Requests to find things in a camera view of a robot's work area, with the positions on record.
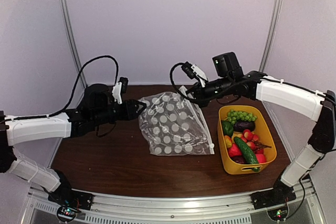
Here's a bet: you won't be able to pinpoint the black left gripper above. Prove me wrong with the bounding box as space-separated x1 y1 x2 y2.
92 98 146 125

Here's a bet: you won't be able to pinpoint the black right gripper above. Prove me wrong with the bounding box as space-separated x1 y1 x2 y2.
180 75 234 108

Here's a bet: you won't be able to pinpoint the clear polka dot zip bag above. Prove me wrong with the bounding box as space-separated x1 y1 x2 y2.
139 91 215 156

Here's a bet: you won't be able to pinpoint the green toy cucumber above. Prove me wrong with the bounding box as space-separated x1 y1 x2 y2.
234 136 259 165

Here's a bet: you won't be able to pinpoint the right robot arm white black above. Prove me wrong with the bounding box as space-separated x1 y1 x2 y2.
181 52 335 204

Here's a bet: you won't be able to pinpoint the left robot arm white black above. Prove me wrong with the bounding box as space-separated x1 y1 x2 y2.
1 82 146 205

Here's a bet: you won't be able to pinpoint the green toy grapes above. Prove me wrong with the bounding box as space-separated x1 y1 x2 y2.
225 110 257 125

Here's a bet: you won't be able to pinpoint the green toy pepper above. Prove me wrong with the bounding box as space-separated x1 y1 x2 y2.
221 120 234 137

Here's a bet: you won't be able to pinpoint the purple toy eggplant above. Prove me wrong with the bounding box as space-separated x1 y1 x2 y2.
233 121 256 132

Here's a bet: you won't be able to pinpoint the red toy strawberry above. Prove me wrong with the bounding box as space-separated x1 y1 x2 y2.
227 143 242 157

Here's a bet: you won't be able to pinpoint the yellow plastic basket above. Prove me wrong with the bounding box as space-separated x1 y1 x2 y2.
217 105 277 175

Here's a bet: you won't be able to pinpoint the dark red toy beet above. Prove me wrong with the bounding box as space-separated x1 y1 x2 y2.
231 156 247 165

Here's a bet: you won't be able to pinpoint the pink toy fruit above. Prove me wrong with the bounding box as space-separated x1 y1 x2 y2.
255 153 267 164

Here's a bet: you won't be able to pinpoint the left circuit board with leds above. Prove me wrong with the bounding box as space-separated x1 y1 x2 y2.
56 206 77 222

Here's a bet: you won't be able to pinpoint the circuit board with leds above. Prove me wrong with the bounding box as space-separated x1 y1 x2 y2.
56 206 77 222
267 208 289 221

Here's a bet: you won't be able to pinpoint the right circuit board with leds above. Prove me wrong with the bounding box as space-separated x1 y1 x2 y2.
267 208 289 221

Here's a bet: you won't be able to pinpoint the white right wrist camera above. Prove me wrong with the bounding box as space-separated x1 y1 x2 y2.
181 62 208 88

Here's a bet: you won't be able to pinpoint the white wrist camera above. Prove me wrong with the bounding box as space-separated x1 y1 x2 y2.
112 77 129 104
181 62 208 88

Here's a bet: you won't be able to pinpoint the black right camera cable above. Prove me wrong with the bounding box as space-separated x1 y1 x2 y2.
169 62 211 104

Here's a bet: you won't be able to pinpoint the black camera cable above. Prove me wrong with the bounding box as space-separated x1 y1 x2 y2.
169 62 211 104
7 55 119 124

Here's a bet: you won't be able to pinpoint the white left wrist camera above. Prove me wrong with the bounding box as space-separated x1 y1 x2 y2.
112 77 129 104

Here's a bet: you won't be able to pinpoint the black left camera cable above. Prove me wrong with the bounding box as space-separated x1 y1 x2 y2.
7 55 119 124

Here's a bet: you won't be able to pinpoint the right aluminium frame post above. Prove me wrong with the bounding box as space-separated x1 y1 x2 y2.
259 0 284 72

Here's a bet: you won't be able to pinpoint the aluminium frame post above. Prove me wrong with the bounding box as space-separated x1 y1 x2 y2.
259 0 284 72
59 0 82 73

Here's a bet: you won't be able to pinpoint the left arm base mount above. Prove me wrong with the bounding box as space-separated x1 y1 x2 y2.
45 187 93 210

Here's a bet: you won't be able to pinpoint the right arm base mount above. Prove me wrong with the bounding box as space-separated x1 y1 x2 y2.
250 186 297 210

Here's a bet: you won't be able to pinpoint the front aluminium rail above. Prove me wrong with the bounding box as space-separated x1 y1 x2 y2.
26 179 323 224

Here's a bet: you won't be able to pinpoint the left aluminium frame post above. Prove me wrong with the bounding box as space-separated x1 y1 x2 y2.
59 0 82 73

